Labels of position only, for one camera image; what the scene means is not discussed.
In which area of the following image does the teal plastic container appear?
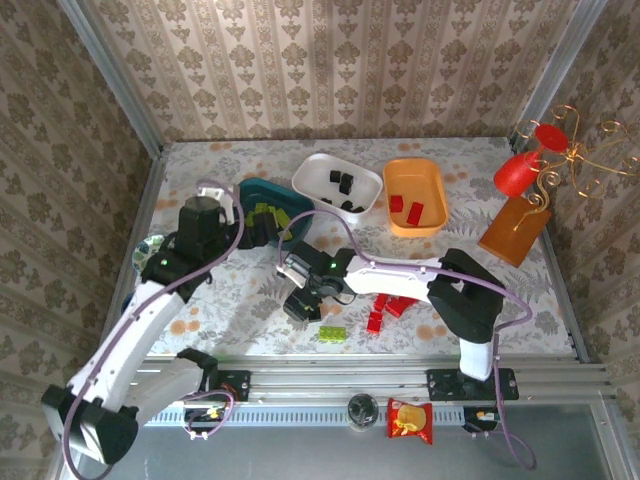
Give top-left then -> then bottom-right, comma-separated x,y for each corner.
237,177 -> 316,251

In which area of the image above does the patterned small bowl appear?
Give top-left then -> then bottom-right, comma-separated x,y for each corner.
131,233 -> 166,274

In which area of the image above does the white plastic container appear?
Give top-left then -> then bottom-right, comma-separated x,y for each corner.
291,152 -> 384,225

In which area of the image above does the orange plastic container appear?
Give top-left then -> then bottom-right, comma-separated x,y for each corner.
382,157 -> 450,239

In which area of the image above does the red snack packet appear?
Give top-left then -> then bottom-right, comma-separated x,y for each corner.
386,397 -> 434,446

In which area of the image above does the orange wooden board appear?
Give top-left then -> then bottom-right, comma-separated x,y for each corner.
477,196 -> 553,268

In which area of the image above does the red goblet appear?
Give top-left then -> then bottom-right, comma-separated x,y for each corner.
493,123 -> 570,199

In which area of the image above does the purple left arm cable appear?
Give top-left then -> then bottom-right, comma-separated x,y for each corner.
62,178 -> 247,480

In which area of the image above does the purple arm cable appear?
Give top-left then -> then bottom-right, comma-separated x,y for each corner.
62,178 -> 247,480
276,209 -> 539,472

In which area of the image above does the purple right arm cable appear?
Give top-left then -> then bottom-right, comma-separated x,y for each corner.
276,209 -> 539,472

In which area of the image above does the aluminium front frame rail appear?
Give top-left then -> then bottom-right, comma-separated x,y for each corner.
129,354 -> 616,426

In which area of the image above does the aluminium frame post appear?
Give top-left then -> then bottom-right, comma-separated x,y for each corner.
509,0 -> 609,146
57,0 -> 164,156

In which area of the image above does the gold wire stand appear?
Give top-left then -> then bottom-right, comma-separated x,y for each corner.
512,104 -> 640,231

